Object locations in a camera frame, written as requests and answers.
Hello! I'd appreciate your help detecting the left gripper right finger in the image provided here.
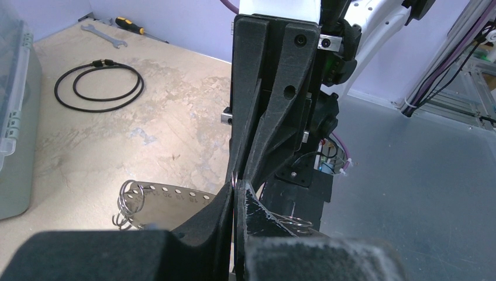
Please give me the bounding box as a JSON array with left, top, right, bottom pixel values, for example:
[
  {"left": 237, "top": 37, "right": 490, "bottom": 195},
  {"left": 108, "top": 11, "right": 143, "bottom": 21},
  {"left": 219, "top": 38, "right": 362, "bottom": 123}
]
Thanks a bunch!
[{"left": 233, "top": 180, "right": 407, "bottom": 280}]

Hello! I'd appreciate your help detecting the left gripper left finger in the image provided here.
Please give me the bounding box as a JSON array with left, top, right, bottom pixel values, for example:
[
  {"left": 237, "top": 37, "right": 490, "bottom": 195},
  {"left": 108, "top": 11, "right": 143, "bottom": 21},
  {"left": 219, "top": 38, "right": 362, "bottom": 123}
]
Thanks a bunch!
[{"left": 1, "top": 183, "right": 233, "bottom": 280}]

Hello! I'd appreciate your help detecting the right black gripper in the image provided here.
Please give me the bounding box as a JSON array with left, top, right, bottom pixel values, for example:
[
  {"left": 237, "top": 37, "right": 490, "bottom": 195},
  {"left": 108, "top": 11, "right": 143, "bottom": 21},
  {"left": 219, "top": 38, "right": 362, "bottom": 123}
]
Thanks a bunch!
[{"left": 226, "top": 13, "right": 343, "bottom": 190}]

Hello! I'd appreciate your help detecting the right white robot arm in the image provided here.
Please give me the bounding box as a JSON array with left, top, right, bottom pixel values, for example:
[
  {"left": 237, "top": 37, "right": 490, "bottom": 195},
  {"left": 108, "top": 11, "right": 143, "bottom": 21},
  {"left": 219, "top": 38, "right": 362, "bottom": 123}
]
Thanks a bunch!
[{"left": 223, "top": 1, "right": 433, "bottom": 189}]

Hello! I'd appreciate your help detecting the silver open-end spanner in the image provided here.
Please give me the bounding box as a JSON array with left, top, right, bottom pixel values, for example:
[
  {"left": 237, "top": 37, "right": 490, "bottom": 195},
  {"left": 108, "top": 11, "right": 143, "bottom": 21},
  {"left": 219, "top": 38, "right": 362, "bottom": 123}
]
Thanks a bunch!
[{"left": 81, "top": 24, "right": 128, "bottom": 49}]

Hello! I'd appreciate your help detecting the yellow black screwdriver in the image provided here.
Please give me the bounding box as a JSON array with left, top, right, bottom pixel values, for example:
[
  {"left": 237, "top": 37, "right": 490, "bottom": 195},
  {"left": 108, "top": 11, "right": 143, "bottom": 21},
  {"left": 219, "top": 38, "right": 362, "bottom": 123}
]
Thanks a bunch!
[{"left": 115, "top": 16, "right": 168, "bottom": 43}]

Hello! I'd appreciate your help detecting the clear plastic storage box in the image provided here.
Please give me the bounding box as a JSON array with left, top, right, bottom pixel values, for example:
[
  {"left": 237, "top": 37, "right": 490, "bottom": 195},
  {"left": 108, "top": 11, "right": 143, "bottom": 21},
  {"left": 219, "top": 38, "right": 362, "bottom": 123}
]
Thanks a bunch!
[{"left": 1, "top": 1, "right": 42, "bottom": 220}]

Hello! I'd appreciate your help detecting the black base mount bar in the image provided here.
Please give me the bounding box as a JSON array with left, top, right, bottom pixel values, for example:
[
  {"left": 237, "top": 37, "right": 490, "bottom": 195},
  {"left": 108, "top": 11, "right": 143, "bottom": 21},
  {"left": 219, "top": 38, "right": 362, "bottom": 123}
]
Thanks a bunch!
[{"left": 259, "top": 152, "right": 335, "bottom": 234}]

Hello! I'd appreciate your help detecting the coiled black cable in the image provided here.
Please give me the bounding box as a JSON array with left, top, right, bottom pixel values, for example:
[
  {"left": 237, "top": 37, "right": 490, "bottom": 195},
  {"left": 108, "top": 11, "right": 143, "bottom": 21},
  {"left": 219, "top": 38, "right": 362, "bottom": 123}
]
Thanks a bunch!
[{"left": 53, "top": 59, "right": 145, "bottom": 114}]

